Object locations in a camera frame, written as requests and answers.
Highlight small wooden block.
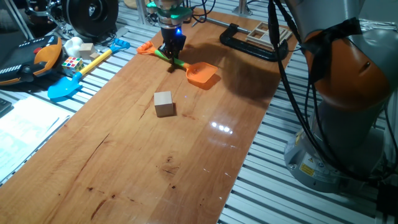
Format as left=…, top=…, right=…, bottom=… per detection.
left=78, top=42, right=97, bottom=60

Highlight blue toy shovel yellow handle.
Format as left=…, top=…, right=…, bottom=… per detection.
left=47, top=38, right=131, bottom=100

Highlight black orange teach pendant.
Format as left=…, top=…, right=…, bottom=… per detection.
left=0, top=34, right=64, bottom=86

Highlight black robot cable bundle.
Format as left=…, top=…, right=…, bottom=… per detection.
left=267, top=0, right=398, bottom=183

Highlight white rounded object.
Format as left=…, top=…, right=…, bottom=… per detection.
left=63, top=36, right=85, bottom=58

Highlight colourful Rubik's cube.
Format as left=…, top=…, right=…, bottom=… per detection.
left=61, top=56, right=86, bottom=77

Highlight black C-clamp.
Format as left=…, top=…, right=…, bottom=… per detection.
left=198, top=16, right=290, bottom=63

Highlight orange toy shovel green handle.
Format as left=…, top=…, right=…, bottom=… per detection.
left=136, top=40, right=220, bottom=85

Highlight black computer keyboard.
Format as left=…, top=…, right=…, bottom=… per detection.
left=0, top=98, right=14, bottom=119

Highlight large brown wooden board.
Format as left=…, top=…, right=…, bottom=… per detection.
left=0, top=7, right=295, bottom=224

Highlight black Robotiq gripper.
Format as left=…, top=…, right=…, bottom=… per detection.
left=157, top=25, right=187, bottom=67

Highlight white paper sheets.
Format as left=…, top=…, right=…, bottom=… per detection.
left=0, top=96, right=75, bottom=185

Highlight upright aluminium post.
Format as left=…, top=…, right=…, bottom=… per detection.
left=232, top=0, right=254, bottom=17

